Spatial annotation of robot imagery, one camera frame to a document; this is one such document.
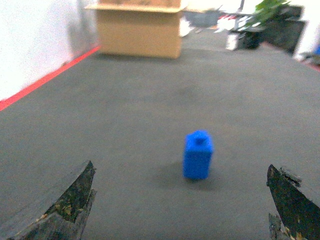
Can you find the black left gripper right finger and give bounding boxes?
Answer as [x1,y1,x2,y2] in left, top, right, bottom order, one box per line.
[266,164,320,240]

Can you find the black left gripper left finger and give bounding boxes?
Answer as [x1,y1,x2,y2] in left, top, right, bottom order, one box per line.
[0,160,97,240]

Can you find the blue plastic block part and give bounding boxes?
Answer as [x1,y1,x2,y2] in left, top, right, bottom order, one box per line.
[182,129,214,180]

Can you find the green potted plant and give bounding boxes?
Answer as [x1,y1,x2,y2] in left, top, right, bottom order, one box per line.
[244,0,291,28]

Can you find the large cardboard box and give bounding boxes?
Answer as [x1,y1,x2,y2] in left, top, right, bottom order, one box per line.
[85,0,183,59]

